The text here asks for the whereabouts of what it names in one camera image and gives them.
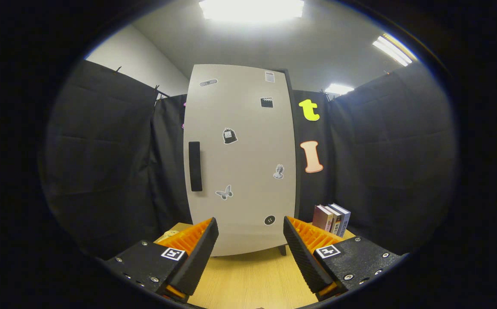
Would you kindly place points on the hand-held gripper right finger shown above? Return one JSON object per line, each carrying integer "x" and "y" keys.
{"x": 304, "y": 262}

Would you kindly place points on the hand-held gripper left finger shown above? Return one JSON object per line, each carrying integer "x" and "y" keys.
{"x": 196, "y": 262}

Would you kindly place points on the beige cabinet door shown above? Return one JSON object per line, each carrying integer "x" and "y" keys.
{"x": 244, "y": 154}

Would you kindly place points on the yellow plush toy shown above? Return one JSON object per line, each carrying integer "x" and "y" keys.
{"x": 171, "y": 234}

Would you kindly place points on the white spine book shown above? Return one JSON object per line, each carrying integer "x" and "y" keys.
{"x": 336, "y": 222}

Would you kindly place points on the blue grey book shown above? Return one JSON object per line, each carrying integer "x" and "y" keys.
{"x": 345, "y": 219}

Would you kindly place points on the dark grey cabinet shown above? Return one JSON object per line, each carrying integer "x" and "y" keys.
{"x": 297, "y": 171}

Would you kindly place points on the black backdrop cloth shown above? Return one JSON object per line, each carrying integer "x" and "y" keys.
{"x": 111, "y": 163}

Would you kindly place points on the small ceiling light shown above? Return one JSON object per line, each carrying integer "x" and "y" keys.
{"x": 338, "y": 89}

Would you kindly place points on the long ceiling light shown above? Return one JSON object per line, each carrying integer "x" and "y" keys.
{"x": 392, "y": 50}

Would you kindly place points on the large ceiling light panel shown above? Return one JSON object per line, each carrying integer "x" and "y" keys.
{"x": 252, "y": 9}

